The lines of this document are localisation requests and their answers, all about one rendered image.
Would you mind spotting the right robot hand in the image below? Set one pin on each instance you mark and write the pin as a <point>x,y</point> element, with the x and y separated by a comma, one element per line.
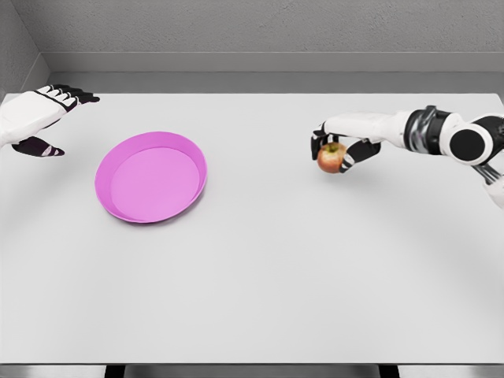
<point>350,126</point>

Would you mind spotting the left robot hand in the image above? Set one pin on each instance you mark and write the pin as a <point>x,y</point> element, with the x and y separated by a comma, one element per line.
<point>31,112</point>

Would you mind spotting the red-yellow apple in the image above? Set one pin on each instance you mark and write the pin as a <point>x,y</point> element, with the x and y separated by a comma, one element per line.
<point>332,158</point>

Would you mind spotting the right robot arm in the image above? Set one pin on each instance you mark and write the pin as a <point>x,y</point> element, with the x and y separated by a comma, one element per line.
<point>445,134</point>

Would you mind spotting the pink round plate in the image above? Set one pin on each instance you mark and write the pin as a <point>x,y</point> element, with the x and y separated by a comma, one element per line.
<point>151,177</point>

